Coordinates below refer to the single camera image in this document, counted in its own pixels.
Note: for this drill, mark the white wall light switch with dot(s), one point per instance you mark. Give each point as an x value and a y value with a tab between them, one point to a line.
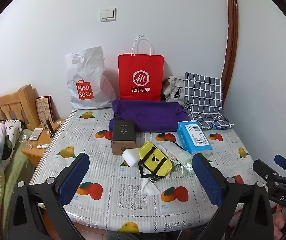
108	15

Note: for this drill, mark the wooden door frame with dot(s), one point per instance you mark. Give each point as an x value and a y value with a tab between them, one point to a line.
232	42

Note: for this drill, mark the purple towel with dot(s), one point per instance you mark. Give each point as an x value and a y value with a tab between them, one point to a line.
153	115

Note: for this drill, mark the clear glass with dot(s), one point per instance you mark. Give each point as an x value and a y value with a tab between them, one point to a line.
26	140

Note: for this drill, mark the dark green tissue box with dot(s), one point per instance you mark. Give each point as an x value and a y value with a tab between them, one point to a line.
123	136

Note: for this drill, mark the wooden headboard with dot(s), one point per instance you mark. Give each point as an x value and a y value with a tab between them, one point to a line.
10	102

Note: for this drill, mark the white sponge block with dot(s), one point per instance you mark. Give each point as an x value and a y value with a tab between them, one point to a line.
130	158

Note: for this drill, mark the small white tube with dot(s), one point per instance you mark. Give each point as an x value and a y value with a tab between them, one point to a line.
42	145

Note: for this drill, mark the brown illustrated book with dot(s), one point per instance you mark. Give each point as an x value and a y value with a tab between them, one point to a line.
44	108

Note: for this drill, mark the small yellow bag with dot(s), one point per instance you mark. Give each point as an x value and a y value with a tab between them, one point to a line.
155	161

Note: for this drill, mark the grey checked cloth bag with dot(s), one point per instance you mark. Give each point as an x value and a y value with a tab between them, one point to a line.
204	97

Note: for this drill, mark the dark small bottle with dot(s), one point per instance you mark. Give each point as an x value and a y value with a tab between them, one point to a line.
49	125

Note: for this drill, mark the wooden nightstand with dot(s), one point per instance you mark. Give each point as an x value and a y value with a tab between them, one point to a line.
36	152

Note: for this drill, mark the blue tissue pack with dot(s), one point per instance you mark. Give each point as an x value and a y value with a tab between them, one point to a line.
195	137

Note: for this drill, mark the white tissue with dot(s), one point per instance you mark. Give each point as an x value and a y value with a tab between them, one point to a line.
150	187

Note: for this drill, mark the fruit print tablecloth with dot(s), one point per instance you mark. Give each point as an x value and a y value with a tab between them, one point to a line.
113	180

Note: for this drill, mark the green bed sheet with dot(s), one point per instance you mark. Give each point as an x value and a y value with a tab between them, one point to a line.
18	170

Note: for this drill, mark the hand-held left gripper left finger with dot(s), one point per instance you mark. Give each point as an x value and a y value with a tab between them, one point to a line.
75	178

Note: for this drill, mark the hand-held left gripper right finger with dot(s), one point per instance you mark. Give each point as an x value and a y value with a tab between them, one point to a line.
206	180

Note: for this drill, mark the red paper shopping bag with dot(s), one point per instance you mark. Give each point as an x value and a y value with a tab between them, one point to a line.
140	80

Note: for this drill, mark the grey fabric bag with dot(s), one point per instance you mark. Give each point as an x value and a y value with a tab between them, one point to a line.
173	90

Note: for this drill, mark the white plastic shopping bag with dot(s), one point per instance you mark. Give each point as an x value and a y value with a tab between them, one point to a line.
88	80

